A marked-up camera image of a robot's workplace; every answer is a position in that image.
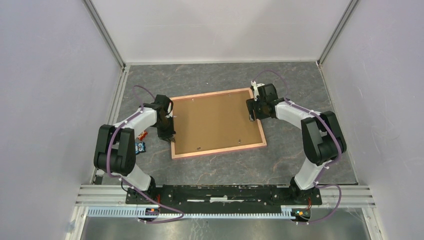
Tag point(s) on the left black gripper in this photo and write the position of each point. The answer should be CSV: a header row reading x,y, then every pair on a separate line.
x,y
171,132

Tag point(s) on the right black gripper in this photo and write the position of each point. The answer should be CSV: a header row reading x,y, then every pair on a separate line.
x,y
251,105

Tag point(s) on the orange picture frame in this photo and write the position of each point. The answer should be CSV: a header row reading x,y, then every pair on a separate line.
x,y
218,151

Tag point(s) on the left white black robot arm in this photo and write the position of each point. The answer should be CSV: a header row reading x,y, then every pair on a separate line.
x,y
115,152

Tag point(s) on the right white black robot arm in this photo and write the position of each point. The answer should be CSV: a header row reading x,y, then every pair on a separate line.
x,y
322,139

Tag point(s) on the red owl sticker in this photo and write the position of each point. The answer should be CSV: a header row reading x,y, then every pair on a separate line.
x,y
142,135

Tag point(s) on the blue owl sticker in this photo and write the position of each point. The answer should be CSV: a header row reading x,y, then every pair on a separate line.
x,y
140,147

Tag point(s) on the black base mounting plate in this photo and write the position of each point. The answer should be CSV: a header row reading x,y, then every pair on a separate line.
x,y
231,199

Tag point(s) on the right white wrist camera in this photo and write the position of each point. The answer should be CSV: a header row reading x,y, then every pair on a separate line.
x,y
255,89

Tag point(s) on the white slotted cable duct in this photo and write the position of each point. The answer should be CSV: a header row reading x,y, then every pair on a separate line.
x,y
146,213

